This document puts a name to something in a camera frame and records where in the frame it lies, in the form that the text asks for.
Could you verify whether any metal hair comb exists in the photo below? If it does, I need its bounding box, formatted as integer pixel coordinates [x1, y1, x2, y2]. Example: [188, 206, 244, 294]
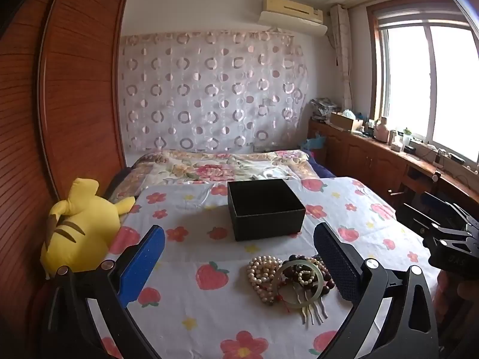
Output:
[286, 288, 329, 327]

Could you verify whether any black cardboard box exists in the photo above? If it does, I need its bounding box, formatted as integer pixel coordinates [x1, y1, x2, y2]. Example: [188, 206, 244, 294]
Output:
[227, 179, 307, 242]

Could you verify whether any brown cardboard box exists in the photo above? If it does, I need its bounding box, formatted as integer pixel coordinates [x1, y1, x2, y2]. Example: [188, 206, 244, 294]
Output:
[329, 111, 364, 132]

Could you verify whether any pale pink jar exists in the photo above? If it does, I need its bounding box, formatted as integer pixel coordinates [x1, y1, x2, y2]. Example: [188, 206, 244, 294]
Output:
[375, 116, 390, 142]

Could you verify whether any long wooden cabinet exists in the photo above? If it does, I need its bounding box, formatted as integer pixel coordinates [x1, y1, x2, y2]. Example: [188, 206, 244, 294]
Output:
[307, 119, 479, 214]

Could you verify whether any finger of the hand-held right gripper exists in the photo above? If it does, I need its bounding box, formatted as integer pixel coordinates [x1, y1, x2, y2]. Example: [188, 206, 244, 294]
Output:
[421, 191, 479, 230]
[396, 202, 444, 234]

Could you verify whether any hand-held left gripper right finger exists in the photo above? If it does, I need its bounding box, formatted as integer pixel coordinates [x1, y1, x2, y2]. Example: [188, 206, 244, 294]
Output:
[312, 222, 440, 359]

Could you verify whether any wall air conditioner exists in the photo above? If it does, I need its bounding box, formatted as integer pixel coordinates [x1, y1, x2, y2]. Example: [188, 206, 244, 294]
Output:
[257, 0, 329, 37]

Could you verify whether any floral quilt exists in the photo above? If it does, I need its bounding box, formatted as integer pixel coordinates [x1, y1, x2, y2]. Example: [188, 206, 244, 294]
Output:
[111, 149, 331, 203]

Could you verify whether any window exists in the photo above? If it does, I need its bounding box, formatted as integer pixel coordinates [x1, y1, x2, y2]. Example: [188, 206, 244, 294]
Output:
[367, 2, 479, 167]

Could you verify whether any strawberry flower print bedsheet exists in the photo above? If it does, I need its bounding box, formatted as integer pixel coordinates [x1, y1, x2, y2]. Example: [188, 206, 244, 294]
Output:
[100, 177, 435, 359]

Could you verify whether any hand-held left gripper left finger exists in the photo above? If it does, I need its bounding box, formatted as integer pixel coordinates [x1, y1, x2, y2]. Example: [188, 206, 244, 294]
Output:
[41, 224, 167, 359]

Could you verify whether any pearl necklace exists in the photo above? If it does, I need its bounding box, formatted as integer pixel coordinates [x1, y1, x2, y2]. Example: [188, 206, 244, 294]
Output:
[246, 255, 284, 306]

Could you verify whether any pale green jade bangle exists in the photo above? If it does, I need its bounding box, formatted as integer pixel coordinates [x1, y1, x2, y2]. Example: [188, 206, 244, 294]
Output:
[271, 261, 331, 309]

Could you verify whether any circle pattern sheer curtain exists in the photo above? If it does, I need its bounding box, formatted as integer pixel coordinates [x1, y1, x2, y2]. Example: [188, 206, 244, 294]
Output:
[120, 27, 310, 154]

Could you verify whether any dark red bead bracelet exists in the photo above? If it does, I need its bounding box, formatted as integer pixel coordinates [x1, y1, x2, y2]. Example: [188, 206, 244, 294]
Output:
[287, 254, 336, 297]

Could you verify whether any dark blue blanket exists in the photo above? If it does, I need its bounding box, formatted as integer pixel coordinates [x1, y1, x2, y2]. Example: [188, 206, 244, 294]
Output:
[302, 149, 338, 179]

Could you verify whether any pile of printed packets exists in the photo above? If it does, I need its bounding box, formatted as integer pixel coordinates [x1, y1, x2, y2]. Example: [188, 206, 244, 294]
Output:
[310, 98, 340, 120]

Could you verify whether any yellow plush toy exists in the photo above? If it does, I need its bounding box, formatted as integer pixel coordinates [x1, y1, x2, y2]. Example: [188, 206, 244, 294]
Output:
[40, 178, 136, 279]

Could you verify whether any blue plastic bag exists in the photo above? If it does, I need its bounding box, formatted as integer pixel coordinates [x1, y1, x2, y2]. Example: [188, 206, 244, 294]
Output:
[300, 134, 327, 153]

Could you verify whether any patterned window curtain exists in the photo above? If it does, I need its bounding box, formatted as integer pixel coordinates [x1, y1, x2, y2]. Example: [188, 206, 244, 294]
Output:
[328, 4, 354, 112]

